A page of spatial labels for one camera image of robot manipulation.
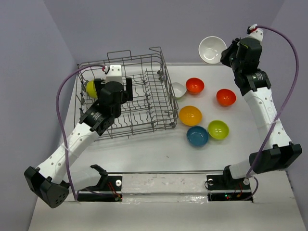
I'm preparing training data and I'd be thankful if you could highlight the lime green bowl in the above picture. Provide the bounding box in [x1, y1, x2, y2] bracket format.
[208, 120, 230, 140]
[86, 80, 98, 99]

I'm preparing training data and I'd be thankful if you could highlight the round white bowl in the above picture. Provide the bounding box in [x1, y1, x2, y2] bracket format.
[198, 36, 227, 64]

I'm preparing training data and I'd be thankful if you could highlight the orange-red bowl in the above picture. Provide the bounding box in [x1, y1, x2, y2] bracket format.
[185, 77, 205, 95]
[216, 89, 236, 107]

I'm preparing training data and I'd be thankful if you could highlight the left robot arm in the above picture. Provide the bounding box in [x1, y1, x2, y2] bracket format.
[24, 78, 133, 208]

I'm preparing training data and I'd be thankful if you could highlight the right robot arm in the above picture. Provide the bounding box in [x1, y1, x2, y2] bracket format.
[220, 37, 302, 189]

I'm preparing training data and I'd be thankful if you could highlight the square white bowl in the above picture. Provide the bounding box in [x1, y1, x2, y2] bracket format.
[172, 82, 186, 99]

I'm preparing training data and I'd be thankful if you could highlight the yellow bowl lower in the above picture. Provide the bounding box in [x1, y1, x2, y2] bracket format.
[179, 105, 203, 127]

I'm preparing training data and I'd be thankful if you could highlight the blue bowl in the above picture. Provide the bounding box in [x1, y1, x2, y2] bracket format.
[186, 126, 209, 148]

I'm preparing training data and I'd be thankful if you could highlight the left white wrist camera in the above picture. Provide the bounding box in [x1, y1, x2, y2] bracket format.
[105, 64, 123, 84]

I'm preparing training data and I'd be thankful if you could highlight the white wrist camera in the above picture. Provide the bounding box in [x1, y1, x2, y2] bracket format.
[246, 24, 264, 42]
[105, 64, 123, 84]

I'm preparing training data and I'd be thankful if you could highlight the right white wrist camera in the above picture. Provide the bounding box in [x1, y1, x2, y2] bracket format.
[246, 24, 264, 42]

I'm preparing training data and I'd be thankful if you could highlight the grey wire dish rack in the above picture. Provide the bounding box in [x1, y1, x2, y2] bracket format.
[74, 47, 179, 140]

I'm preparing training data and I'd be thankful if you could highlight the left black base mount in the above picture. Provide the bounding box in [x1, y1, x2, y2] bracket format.
[77, 174, 123, 202]

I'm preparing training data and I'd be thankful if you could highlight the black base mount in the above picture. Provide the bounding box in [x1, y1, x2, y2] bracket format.
[77, 174, 123, 202]
[204, 175, 252, 202]

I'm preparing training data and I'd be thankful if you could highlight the metal rail at front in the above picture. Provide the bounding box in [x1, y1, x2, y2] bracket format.
[108, 170, 223, 174]

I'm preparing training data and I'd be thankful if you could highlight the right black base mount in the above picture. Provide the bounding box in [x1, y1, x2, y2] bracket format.
[204, 175, 252, 202]

